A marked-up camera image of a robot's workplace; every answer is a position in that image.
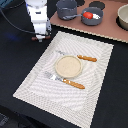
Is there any red toy tomato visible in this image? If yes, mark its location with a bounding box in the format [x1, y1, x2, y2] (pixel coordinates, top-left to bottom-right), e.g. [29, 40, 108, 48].
[83, 12, 93, 19]

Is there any red-brown toy sausage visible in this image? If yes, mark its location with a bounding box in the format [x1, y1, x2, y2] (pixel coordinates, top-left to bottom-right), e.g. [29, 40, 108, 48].
[31, 36, 51, 42]

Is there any white toy fish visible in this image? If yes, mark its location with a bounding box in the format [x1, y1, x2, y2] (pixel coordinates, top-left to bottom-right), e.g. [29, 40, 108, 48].
[93, 14, 100, 19]

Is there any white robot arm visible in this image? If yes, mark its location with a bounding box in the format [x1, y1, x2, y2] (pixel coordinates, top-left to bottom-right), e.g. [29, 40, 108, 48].
[25, 0, 51, 41]

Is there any grey frying pan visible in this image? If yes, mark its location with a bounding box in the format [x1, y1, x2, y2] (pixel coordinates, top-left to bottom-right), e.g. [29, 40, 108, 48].
[63, 7, 104, 27]

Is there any round beige plate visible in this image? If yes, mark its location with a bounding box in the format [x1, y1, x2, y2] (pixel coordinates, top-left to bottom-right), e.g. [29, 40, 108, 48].
[55, 55, 83, 78]

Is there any woven beige placemat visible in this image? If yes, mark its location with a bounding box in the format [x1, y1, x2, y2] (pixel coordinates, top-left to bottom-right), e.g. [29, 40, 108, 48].
[13, 31, 113, 128]

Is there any grey cooking pot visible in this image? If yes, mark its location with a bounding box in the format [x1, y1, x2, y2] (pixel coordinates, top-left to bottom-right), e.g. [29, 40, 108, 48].
[56, 0, 77, 20]

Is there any pink stove board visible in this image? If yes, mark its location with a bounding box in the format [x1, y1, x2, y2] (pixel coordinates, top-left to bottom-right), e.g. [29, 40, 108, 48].
[50, 0, 128, 43]

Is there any beige bowl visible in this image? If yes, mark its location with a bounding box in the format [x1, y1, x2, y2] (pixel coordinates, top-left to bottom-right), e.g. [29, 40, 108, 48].
[118, 4, 128, 30]

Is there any fork with wooden handle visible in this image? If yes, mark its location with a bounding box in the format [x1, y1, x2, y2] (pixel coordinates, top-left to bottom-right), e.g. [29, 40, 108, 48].
[44, 71, 85, 89]

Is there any knife with wooden handle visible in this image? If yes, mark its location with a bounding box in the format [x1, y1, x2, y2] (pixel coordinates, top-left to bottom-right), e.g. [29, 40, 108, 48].
[56, 50, 97, 62]

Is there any black cable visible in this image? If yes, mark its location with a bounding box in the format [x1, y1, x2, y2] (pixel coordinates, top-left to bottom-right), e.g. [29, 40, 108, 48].
[0, 7, 37, 36]

